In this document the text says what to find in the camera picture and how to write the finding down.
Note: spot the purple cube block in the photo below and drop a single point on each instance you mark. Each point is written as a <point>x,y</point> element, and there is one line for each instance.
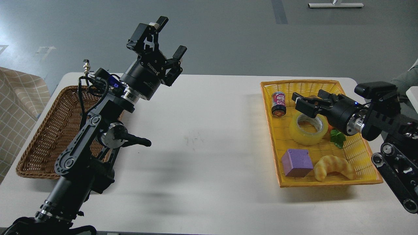
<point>296,163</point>

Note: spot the beige checkered cloth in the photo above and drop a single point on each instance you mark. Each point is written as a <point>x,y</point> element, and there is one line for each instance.
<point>23,98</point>

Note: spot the small soda can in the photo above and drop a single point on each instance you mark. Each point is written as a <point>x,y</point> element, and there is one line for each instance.
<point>278,108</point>

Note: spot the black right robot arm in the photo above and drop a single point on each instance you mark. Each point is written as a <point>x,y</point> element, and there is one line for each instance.
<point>397,159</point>

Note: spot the person grey sleeve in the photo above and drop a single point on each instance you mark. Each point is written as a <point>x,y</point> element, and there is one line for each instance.
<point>404,81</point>

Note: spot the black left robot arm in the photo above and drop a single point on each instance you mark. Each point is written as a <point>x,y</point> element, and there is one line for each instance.
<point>86,164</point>

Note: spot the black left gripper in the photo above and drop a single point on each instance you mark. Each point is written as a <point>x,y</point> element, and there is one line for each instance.
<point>151,69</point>

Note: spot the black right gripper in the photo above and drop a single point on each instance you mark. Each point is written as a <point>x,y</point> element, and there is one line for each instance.
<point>340,110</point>

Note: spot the yellow plastic basket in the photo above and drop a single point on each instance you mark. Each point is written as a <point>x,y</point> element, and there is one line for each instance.
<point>355,149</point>

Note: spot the brown wicker basket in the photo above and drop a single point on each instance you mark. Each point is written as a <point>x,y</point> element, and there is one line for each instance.
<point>55,133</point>

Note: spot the toy croissant bread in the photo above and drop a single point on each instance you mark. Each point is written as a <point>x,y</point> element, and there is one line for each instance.
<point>329,164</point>

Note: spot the orange toy carrot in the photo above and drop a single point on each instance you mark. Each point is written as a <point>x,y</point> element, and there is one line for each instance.
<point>330,128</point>

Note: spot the yellow tape roll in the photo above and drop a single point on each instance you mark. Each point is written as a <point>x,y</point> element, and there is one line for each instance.
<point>304,137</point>

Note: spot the white bar on floor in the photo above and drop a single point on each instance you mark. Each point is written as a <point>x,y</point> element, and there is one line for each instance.
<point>335,4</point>

